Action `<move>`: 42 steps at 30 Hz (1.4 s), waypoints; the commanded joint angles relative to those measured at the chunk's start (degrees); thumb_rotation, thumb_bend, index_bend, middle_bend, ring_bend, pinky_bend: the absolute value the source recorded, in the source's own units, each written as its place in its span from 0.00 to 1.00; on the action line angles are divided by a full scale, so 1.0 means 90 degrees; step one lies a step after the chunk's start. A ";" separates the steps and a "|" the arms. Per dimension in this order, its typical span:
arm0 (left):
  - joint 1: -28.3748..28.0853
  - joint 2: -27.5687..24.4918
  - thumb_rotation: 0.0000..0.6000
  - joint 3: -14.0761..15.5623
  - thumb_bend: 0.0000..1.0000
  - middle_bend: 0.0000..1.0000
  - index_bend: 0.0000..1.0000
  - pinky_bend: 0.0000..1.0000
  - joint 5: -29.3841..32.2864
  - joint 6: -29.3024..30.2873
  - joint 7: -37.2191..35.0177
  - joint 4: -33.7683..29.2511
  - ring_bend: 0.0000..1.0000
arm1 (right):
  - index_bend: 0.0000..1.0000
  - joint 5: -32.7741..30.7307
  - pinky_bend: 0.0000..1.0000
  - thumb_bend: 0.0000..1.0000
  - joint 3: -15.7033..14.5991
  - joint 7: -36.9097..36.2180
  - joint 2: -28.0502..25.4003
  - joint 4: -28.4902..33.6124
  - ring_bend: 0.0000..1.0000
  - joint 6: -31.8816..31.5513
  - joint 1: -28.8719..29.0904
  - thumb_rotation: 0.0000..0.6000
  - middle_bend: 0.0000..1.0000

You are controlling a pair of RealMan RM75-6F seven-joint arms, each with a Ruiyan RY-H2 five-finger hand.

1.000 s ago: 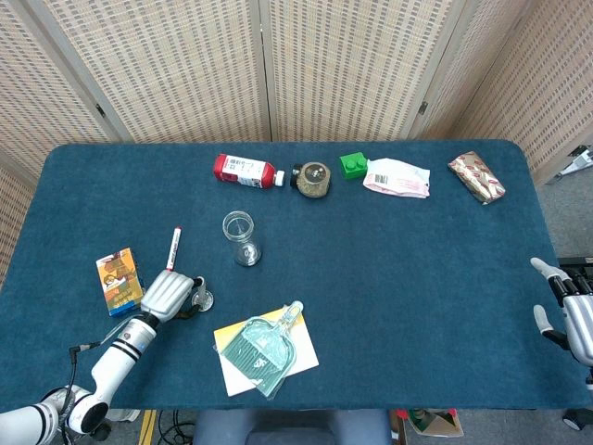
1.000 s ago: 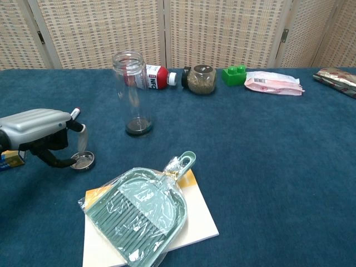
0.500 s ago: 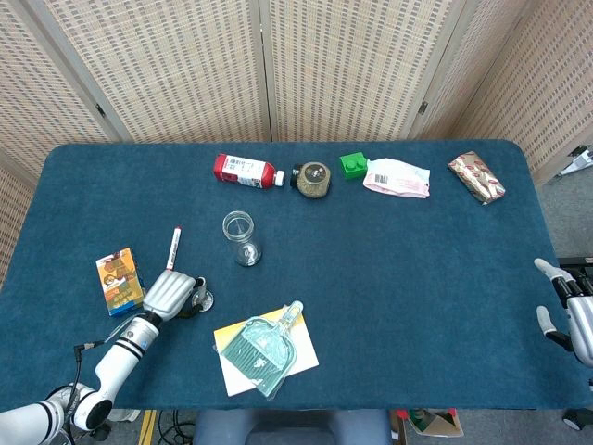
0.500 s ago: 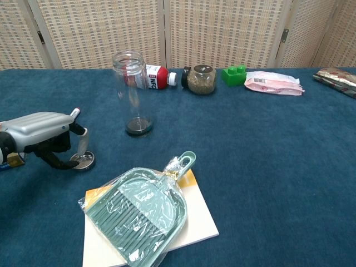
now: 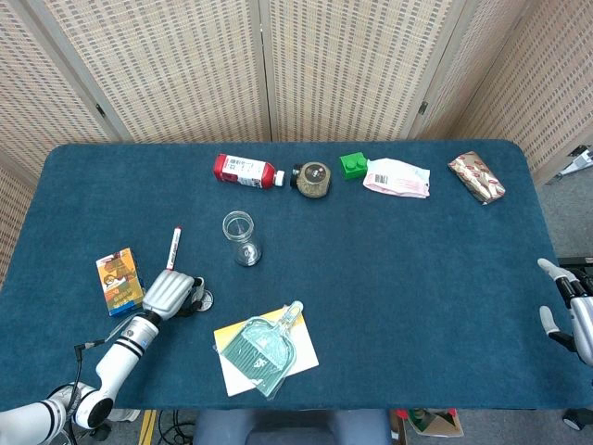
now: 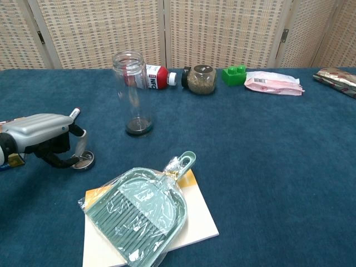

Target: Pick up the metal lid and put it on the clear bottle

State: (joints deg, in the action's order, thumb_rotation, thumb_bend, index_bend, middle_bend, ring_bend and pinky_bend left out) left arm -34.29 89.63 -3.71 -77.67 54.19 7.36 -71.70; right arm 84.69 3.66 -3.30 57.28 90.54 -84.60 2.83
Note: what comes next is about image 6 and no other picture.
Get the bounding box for red juice bottle white label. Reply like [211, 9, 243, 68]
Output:
[144, 64, 178, 91]

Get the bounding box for white yellow notebook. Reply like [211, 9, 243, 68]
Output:
[82, 169, 220, 267]

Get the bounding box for woven folding screen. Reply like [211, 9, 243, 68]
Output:
[0, 0, 356, 71]

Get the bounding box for glass seed jar black lid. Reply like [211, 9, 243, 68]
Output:
[181, 64, 217, 95]

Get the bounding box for red whiteboard marker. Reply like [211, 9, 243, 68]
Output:
[68, 107, 82, 121]

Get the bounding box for green dustpan brush set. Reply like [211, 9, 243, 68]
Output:
[77, 151, 197, 267]

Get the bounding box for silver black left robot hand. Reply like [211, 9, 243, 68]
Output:
[1, 113, 88, 170]

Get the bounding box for clear plastic bottle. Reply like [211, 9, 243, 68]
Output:
[112, 51, 154, 137]

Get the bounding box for brown gold snack packet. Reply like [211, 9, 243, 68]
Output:
[313, 67, 356, 100]

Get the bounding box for green building block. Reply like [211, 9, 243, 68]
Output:
[221, 64, 248, 87]

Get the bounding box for blue yellow cardboard box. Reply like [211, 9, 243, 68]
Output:
[0, 118, 28, 172]

